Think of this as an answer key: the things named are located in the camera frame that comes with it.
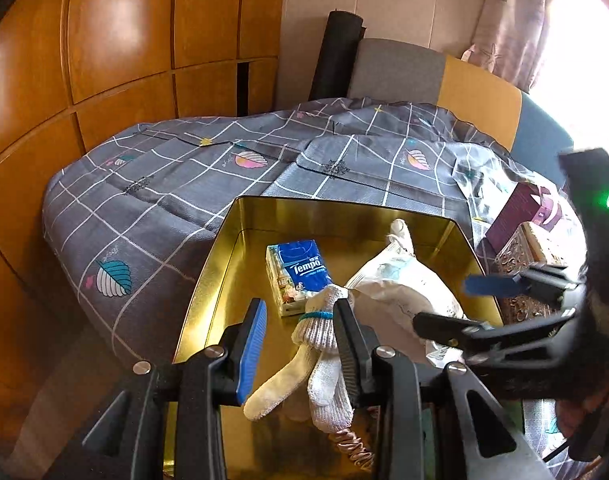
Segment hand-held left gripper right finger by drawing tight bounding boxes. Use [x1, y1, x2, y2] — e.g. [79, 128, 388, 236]
[333, 298, 555, 480]

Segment white knit gloves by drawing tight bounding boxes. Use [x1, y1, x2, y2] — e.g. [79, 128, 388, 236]
[243, 284, 358, 433]

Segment black rolled mat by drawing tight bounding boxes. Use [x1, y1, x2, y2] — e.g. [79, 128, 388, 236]
[309, 10, 365, 102]

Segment grey checked quilt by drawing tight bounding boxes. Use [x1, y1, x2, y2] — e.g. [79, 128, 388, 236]
[43, 97, 593, 480]

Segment gold tin box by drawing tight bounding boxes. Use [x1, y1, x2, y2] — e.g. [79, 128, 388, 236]
[172, 197, 505, 480]

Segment purple box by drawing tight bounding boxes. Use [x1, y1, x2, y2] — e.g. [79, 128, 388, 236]
[486, 182, 566, 257]

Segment brown hair scrunchie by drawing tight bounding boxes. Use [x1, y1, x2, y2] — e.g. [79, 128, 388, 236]
[329, 425, 376, 472]

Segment grey checked pillow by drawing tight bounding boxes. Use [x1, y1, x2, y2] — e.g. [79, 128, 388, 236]
[264, 132, 471, 212]

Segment ornate tin lid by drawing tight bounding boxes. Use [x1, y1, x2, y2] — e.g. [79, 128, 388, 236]
[495, 222, 581, 322]

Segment blue yellow grey headboard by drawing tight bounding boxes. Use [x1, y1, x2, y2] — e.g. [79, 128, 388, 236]
[347, 37, 576, 182]

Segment blue tissue pack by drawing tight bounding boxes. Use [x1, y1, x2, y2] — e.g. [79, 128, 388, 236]
[265, 239, 338, 317]

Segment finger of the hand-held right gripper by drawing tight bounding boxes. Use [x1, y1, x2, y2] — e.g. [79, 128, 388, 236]
[412, 310, 580, 366]
[463, 265, 581, 307]

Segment white plastic bag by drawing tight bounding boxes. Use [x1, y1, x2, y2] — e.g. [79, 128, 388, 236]
[345, 218, 478, 367]

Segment wooden wardrobe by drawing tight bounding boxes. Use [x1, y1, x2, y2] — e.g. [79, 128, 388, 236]
[0, 0, 288, 461]

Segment pink patterned curtain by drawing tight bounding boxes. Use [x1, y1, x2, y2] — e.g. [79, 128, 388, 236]
[462, 0, 566, 89]

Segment window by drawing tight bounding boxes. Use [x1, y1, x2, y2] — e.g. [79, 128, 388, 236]
[535, 0, 609, 133]

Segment clear plastic bag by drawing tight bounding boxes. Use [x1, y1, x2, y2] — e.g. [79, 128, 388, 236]
[455, 142, 551, 222]

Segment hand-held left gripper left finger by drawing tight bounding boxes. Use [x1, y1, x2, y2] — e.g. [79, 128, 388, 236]
[72, 298, 268, 480]

